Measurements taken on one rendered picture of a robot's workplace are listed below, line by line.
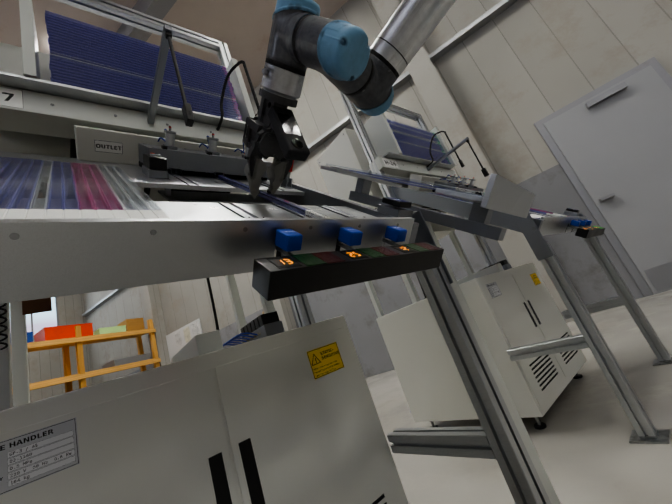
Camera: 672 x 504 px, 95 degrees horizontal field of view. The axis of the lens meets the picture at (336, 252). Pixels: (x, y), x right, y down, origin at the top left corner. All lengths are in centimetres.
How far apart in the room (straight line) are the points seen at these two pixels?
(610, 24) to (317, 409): 496
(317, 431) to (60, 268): 56
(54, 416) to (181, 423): 17
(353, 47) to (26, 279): 48
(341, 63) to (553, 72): 443
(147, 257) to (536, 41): 499
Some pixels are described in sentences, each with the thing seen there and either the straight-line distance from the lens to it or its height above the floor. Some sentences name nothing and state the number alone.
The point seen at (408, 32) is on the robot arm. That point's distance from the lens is 67.
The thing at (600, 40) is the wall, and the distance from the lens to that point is 506.
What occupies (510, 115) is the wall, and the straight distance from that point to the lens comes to 467.
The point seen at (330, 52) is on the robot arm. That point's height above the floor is 95.
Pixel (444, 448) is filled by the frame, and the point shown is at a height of 30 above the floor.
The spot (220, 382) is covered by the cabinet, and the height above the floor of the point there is 56.
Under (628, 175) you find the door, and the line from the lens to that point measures 442.
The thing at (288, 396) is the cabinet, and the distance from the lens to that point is 72.
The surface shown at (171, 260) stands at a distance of 38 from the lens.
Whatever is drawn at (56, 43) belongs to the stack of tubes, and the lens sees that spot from 126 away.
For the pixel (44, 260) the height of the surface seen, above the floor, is 70.
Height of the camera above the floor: 55
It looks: 16 degrees up
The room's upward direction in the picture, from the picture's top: 20 degrees counter-clockwise
